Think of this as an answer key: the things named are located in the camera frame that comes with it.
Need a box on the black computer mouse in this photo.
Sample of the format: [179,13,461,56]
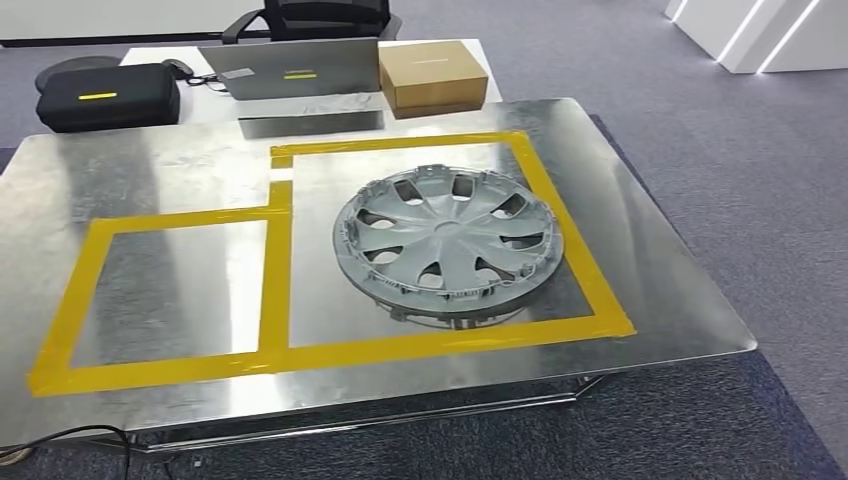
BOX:
[160,58,197,82]

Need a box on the white counter with light strips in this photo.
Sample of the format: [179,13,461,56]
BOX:
[664,0,848,75]

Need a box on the grey laptop with yellow sticker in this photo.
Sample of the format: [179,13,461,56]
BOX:
[198,37,382,102]

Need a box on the grey wheel hubcap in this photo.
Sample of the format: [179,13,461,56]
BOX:
[333,164,566,331]

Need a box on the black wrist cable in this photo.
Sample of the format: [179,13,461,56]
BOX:
[0,425,132,480]

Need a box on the black office chair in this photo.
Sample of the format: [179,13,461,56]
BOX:
[221,0,403,46]

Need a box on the black zip case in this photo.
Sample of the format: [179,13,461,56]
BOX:
[34,62,182,134]

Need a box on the stainless steel workbench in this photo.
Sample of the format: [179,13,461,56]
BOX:
[0,97,759,458]

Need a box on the yellow workbench tape marking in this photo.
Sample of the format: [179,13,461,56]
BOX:
[26,130,639,399]

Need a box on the black round stool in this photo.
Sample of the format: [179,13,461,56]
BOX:
[34,54,124,94]

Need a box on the brown cardboard box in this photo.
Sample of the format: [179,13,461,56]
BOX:
[377,39,490,121]

